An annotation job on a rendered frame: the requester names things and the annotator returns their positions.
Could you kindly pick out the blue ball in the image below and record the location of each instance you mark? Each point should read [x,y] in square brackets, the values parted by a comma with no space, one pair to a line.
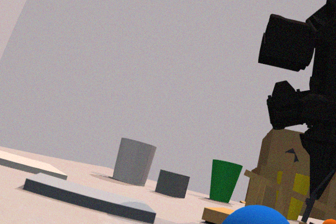
[255,214]

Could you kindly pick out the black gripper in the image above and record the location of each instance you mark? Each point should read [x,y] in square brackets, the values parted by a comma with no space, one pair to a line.
[320,142]

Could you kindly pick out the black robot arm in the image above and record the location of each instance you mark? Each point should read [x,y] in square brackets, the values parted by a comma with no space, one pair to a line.
[290,44]

